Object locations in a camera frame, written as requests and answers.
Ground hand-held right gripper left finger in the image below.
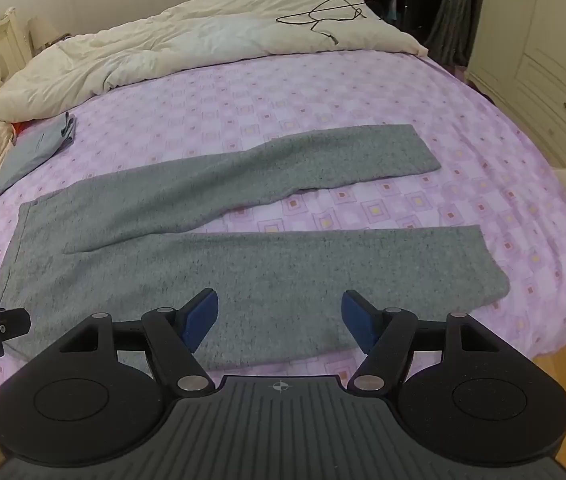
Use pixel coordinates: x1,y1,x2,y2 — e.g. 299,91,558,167
61,288,220,394

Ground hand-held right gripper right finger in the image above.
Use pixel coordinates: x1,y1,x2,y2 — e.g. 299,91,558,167
341,288,502,394

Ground grey pants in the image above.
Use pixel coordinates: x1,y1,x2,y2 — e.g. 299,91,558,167
0,123,510,369

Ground folded grey-blue garment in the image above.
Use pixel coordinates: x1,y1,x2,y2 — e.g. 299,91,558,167
0,112,78,205

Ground cream duvet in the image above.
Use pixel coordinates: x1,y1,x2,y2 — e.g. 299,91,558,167
0,0,430,132

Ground grey patterned curtain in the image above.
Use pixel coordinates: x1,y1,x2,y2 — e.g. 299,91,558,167
423,0,490,67

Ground cream wardrobe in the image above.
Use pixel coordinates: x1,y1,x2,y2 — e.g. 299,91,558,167
464,0,566,173

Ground black cable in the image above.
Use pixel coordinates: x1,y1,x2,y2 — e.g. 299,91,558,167
276,0,384,45

